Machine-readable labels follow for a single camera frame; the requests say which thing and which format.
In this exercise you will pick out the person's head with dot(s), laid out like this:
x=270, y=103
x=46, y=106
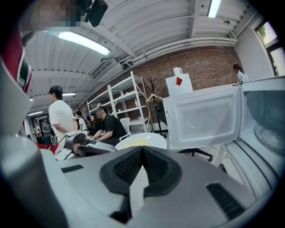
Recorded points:
x=58, y=13

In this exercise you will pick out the wooden clothes hanger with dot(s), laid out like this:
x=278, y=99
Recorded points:
x=153, y=97

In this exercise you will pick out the person's red garment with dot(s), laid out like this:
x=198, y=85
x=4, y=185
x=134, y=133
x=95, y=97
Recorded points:
x=13, y=51

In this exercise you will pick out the white refrigerator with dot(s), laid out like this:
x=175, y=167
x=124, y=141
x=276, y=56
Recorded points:
x=180, y=89

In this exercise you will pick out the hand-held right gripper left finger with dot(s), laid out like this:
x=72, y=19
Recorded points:
x=93, y=178

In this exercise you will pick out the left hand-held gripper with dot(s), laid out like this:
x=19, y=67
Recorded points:
x=66, y=142

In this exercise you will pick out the black office chair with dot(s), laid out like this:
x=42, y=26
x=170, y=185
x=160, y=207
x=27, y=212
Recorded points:
x=198, y=153

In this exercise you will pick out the black framed window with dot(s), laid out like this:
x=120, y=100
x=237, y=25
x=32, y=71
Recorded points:
x=275, y=53

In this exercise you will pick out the white plate of yellow food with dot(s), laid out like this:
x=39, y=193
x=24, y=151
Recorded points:
x=153, y=139

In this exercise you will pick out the person's left hand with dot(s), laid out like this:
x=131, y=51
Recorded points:
x=76, y=149

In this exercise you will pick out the red paper tag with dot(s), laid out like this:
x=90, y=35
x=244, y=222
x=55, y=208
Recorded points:
x=179, y=81

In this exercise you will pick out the dark wooden coat stand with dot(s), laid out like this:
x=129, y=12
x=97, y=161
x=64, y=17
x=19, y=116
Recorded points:
x=152, y=85

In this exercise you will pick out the black wheeled stand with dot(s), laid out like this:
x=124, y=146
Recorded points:
x=161, y=115

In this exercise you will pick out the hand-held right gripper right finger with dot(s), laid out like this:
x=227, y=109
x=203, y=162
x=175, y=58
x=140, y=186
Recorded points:
x=196, y=189

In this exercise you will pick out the white shelving rack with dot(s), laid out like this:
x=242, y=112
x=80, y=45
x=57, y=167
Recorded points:
x=124, y=98

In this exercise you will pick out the white ceiling pipes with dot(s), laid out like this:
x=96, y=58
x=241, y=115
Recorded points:
x=189, y=44

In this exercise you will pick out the white chair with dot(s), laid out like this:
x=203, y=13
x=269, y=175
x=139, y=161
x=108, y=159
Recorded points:
x=125, y=125

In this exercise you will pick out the long fluorescent ceiling light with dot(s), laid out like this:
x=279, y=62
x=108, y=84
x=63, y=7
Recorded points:
x=69, y=94
x=35, y=113
x=84, y=43
x=214, y=7

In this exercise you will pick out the white microwave oven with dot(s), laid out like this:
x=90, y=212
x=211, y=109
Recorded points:
x=204, y=118

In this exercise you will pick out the black head-mounted camera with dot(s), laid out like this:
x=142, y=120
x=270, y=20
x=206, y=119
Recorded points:
x=96, y=12

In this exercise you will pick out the ceiling air vent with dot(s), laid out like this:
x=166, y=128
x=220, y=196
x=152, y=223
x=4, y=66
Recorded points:
x=102, y=69

